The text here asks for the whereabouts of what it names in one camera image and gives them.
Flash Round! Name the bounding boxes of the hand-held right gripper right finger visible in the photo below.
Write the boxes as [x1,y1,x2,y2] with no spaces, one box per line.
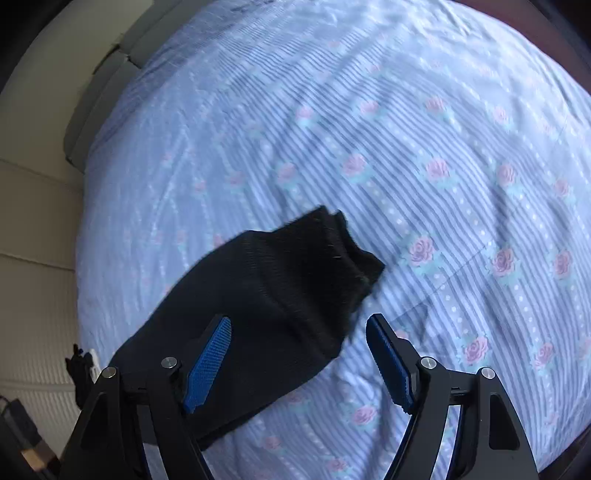
[366,313,540,480]

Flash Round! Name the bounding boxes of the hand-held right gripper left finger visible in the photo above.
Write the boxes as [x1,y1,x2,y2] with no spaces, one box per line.
[59,315,233,480]

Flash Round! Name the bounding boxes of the black sock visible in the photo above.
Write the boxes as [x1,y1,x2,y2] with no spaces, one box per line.
[107,206,386,453]

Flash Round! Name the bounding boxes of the blue floral striped bed sheet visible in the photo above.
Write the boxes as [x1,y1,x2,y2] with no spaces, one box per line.
[75,0,591,480]

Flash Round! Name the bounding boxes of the dark box with wooden edge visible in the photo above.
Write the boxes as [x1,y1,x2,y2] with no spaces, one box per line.
[0,397,61,474]

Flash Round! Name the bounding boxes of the black cable plug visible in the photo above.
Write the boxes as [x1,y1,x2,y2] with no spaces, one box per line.
[65,344,100,409]

